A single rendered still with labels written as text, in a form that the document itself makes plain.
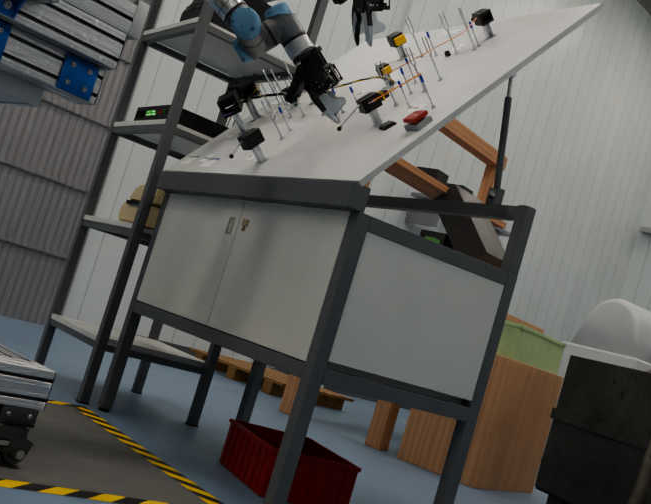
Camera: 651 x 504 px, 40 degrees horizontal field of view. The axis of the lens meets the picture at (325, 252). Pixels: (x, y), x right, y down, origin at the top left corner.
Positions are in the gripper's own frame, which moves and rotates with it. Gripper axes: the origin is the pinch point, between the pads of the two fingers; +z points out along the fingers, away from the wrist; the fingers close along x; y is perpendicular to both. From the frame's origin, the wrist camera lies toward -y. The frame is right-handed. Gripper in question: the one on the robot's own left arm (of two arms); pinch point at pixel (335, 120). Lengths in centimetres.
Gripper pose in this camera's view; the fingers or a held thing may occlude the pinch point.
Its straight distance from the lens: 256.7
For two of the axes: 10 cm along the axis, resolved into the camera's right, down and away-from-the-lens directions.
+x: 4.4, -3.1, 8.4
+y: 7.4, -4.2, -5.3
